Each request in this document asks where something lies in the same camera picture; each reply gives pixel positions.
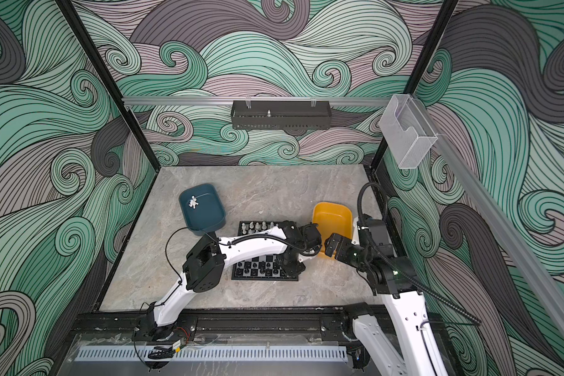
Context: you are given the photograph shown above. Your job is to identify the black white chessboard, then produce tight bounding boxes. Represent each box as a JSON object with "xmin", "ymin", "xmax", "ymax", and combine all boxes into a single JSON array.
[{"xmin": 231, "ymin": 221, "xmax": 299, "ymax": 282}]

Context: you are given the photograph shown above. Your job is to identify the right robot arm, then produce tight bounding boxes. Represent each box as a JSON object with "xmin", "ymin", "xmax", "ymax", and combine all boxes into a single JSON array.
[{"xmin": 324, "ymin": 219, "xmax": 448, "ymax": 375}]

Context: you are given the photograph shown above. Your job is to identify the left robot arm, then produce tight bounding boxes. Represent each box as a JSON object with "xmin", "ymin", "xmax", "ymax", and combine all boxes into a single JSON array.
[{"xmin": 139, "ymin": 221, "xmax": 322, "ymax": 342}]

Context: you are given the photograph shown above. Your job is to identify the black chess pieces group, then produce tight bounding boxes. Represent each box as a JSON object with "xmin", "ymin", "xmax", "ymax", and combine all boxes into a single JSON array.
[{"xmin": 233, "ymin": 261, "xmax": 283, "ymax": 278}]

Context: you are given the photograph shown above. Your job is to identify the white chess pieces group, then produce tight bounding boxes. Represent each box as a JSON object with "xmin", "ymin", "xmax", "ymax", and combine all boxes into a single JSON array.
[{"xmin": 238, "ymin": 221, "xmax": 278, "ymax": 236}]

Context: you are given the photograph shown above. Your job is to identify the white pieces in bin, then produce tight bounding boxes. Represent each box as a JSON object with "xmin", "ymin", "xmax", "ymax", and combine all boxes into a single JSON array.
[{"xmin": 188, "ymin": 196, "xmax": 198, "ymax": 209}]

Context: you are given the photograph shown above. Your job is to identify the yellow plastic tray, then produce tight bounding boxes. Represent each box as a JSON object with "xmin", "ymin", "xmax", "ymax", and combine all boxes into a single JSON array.
[{"xmin": 312, "ymin": 201, "xmax": 353, "ymax": 257}]

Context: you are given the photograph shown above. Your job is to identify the teal plastic bin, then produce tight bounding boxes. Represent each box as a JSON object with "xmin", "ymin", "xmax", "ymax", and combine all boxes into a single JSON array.
[{"xmin": 179, "ymin": 183, "xmax": 227, "ymax": 237}]

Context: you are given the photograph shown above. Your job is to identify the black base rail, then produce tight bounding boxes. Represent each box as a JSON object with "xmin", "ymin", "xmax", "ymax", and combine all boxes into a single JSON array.
[{"xmin": 74, "ymin": 307, "xmax": 447, "ymax": 344}]

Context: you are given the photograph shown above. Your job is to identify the clear plastic wall box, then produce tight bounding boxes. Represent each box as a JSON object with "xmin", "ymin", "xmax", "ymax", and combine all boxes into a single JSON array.
[{"xmin": 379, "ymin": 94, "xmax": 438, "ymax": 169}]

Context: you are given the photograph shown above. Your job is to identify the black perforated wall shelf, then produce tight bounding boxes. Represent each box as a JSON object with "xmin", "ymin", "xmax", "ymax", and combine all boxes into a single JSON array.
[{"xmin": 230, "ymin": 101, "xmax": 332, "ymax": 130}]

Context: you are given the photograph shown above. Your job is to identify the aluminium wall rail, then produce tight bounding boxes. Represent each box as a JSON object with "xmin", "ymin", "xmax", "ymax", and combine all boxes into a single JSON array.
[{"xmin": 122, "ymin": 96, "xmax": 390, "ymax": 107}]

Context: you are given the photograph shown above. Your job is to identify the white slotted cable duct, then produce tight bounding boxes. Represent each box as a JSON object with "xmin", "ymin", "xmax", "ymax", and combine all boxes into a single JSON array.
[{"xmin": 74, "ymin": 346, "xmax": 349, "ymax": 363}]

